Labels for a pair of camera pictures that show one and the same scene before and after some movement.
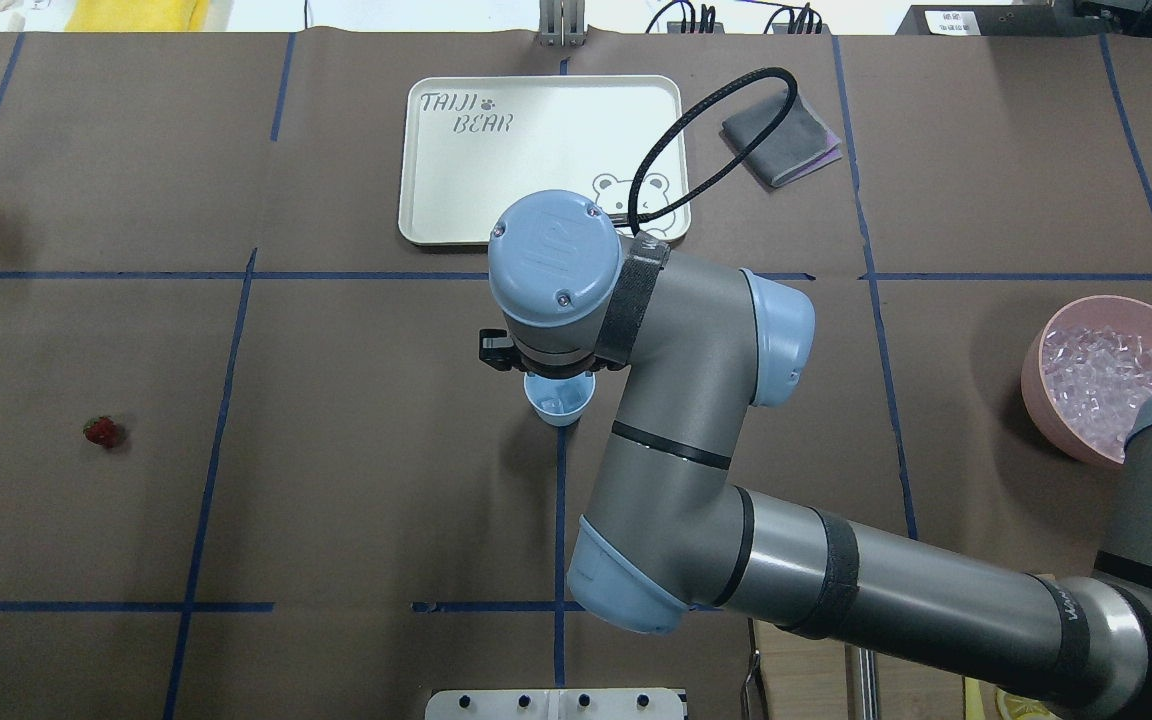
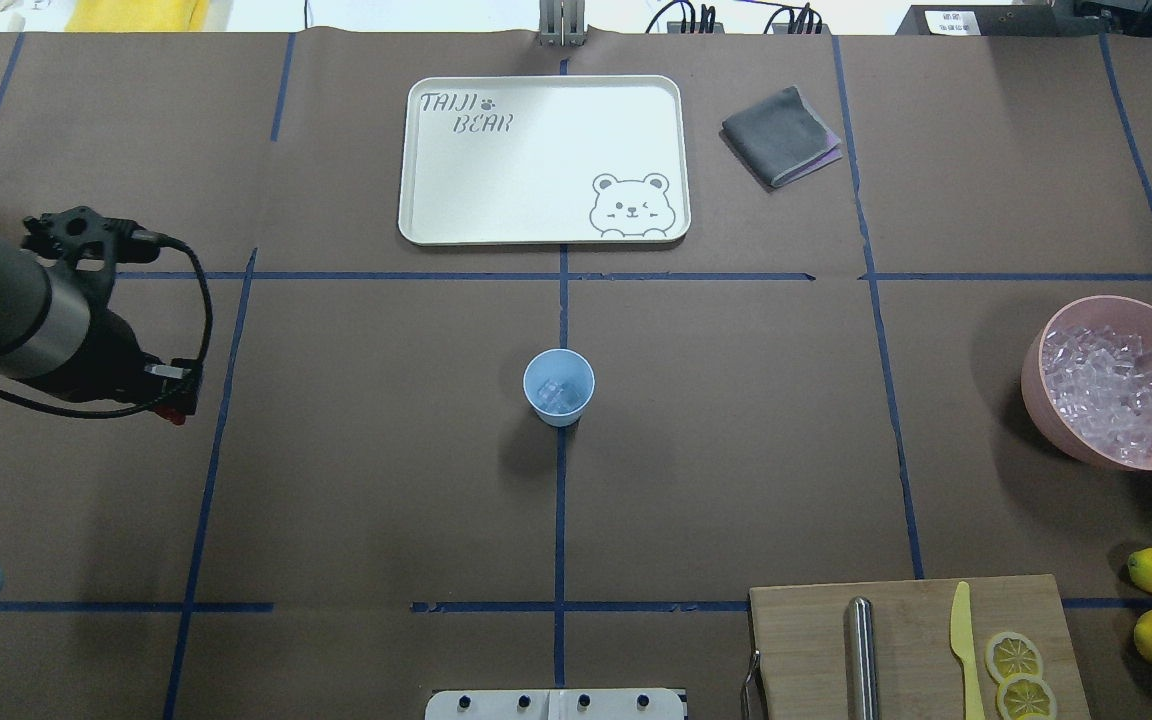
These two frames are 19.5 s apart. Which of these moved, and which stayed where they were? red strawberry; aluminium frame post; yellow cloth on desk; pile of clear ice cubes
Moved: red strawberry
Stayed: pile of clear ice cubes; yellow cloth on desk; aluminium frame post
